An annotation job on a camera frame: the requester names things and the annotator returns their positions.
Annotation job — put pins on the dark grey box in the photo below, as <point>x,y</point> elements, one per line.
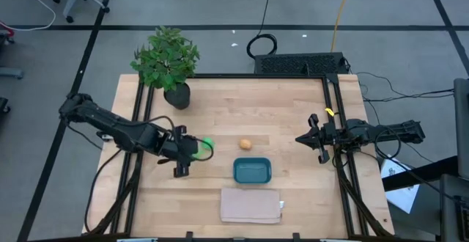
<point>454,212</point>

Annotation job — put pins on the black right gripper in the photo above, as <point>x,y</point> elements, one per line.
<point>326,133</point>

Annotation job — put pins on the grey cabinet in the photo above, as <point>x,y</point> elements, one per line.
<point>462,124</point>

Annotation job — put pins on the teal plastic container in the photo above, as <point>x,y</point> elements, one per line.
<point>252,170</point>

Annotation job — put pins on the silver metal bar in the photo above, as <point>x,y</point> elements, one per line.
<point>137,240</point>
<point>340,240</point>

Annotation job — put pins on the black caster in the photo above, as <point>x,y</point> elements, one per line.
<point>3,105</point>

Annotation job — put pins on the black metal table frame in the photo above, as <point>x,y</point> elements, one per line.
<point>256,76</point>

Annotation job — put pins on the silver metal bracket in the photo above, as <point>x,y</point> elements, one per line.
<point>106,136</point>

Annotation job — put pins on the folded pink towel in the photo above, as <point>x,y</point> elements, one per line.
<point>250,205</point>

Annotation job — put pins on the black computer case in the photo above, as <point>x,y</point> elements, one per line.
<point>300,64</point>

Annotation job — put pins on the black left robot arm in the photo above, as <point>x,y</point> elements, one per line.
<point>110,124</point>

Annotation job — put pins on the green round fruit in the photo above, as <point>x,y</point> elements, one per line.
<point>209,143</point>

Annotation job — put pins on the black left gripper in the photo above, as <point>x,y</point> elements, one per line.
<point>179,148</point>

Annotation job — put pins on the grey furniture foot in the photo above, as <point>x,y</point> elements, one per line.
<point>11,73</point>

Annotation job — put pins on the black plant pot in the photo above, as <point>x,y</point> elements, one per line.
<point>177,97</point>

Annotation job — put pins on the white towel label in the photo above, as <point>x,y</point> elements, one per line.
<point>281,204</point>

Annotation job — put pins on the black clamp bracket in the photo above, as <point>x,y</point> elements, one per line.
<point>296,236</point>
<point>188,235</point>

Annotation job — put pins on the white paper sheet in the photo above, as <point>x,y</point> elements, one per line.
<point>399,194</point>

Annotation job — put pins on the black beam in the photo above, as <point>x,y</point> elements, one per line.
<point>421,174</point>

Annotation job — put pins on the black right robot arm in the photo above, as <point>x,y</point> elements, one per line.
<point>384,132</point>

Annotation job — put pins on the yellow tag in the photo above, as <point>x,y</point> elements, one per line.
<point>329,111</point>

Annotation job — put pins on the green leafy plant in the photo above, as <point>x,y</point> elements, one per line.
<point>166,56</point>

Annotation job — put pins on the brown potato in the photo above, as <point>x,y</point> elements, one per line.
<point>246,144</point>

